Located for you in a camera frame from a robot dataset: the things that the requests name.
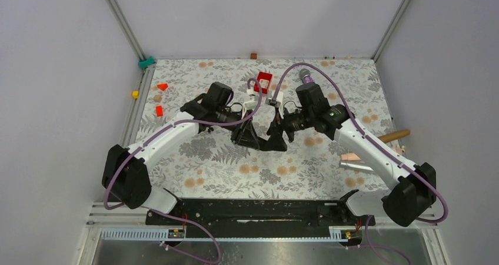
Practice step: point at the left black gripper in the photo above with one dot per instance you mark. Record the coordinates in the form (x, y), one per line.
(247, 136)

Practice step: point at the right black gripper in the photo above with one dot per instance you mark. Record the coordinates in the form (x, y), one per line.
(277, 142)

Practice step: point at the black earbud case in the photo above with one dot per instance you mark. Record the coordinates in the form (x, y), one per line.
(262, 144)

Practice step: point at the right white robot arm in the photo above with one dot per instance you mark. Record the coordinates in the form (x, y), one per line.
(410, 187)

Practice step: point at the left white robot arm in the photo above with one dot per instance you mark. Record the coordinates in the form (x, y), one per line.
(126, 179)

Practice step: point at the floral patterned mat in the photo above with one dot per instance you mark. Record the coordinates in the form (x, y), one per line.
(211, 166)

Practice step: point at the red open box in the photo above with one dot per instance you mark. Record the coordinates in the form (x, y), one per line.
(265, 80)

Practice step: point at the purple glitter microphone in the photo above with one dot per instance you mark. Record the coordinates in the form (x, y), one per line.
(305, 76)

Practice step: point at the pink cylinder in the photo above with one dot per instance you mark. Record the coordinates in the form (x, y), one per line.
(350, 157)

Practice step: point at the red small block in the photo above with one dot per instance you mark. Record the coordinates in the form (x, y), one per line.
(159, 111)

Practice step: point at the silver metal cylinder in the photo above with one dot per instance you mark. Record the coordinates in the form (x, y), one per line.
(356, 166)

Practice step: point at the orange triangular block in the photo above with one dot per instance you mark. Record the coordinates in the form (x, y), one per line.
(162, 86)

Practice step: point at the teal block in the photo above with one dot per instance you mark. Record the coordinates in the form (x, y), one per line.
(146, 63)

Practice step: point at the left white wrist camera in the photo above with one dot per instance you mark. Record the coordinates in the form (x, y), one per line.
(249, 104)

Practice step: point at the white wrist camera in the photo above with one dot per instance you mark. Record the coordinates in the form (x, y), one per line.
(275, 99)
(249, 104)

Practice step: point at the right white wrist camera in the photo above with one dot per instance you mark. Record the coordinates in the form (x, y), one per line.
(275, 99)

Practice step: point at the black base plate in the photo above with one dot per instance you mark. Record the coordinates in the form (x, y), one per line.
(253, 219)

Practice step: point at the wooden handle stick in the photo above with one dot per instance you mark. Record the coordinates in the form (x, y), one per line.
(394, 136)

